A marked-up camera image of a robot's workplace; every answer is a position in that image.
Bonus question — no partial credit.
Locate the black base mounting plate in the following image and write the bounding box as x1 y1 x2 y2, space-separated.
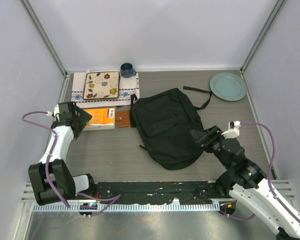
67 180 231 205

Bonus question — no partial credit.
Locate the floral square trivet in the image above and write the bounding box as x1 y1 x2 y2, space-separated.
83 71 121 101

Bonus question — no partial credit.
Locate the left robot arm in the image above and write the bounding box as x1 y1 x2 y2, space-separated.
22 101 97 207

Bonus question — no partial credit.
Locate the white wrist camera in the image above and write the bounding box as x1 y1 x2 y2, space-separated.
221 120 241 139
46 104 60 121

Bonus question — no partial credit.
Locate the light teal plate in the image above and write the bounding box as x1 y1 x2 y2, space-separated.
209 72 248 102

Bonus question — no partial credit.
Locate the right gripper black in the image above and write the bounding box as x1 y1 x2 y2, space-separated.
189 124 232 170

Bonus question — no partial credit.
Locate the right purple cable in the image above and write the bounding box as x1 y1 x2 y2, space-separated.
218 121 300 231

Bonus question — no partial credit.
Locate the black student backpack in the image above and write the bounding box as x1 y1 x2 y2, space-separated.
129 88 210 170

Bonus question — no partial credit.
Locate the dark blue mug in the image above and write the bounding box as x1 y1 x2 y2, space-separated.
120 63 137 78

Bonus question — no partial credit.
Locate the white embroidered cloth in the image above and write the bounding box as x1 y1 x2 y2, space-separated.
71 72 140 109

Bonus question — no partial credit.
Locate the brown leather wallet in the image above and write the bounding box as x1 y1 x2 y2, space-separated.
115 110 131 128

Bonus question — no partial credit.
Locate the orange paperback book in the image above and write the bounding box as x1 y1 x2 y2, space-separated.
84 108 116 131

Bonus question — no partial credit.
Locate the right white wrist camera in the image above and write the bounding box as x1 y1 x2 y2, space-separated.
221 120 241 139

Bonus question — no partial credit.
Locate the white slotted cable duct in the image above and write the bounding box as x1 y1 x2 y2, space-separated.
32 199 220 213

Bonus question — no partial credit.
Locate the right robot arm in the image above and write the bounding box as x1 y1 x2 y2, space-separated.
190 121 300 240

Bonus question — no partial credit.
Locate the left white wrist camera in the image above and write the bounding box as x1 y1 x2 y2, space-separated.
46 104 60 121

